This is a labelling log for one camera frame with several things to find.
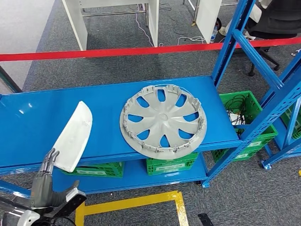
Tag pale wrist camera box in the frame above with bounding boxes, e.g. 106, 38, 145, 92
45, 188, 87, 219

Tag green crate holding cables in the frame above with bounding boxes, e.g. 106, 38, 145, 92
211, 90, 278, 163

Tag red barrier tape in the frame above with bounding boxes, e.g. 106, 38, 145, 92
0, 37, 301, 62

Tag blue metal shelf rack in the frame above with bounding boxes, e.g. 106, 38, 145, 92
0, 0, 301, 200
261, 49, 301, 171

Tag green plastic crate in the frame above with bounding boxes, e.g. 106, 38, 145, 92
146, 152, 199, 176
61, 161, 125, 179
280, 104, 301, 140

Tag white desk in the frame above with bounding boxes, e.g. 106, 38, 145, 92
61, 0, 159, 51

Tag white floor cable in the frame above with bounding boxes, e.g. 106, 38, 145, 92
135, 4, 155, 48
177, 36, 205, 46

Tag grey wheel hubcap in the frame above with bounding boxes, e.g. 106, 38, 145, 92
119, 84, 207, 161

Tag white desk side panel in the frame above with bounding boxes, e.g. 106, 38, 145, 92
195, 0, 223, 44

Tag white curved plastic part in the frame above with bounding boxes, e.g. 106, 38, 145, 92
52, 100, 93, 173

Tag dark metal post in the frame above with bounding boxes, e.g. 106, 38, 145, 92
0, 65, 23, 94

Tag clear plastic bottle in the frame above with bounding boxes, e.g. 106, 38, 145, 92
210, 25, 218, 44

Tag black office chair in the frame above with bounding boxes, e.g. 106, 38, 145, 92
244, 0, 301, 77

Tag small white box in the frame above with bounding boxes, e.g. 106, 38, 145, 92
229, 113, 246, 126

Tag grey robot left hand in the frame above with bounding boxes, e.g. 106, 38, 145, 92
30, 148, 81, 210

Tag black tangled cables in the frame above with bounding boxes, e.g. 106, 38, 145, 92
226, 95, 247, 129

